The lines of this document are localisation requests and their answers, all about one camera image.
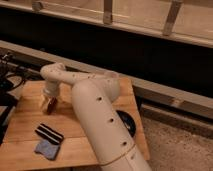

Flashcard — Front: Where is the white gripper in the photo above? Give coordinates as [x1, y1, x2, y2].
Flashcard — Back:
[39, 81, 60, 112]

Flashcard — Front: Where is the wooden board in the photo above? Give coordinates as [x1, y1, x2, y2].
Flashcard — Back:
[0, 77, 151, 171]

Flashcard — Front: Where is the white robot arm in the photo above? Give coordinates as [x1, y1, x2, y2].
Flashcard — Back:
[40, 63, 152, 171]

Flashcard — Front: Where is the metal rail frame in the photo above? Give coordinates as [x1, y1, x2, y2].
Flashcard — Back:
[0, 0, 213, 48]

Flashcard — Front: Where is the black bowl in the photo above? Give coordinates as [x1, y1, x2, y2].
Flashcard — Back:
[117, 110, 136, 136]

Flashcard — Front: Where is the black cables and equipment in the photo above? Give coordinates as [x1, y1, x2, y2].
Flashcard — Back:
[0, 53, 29, 146]

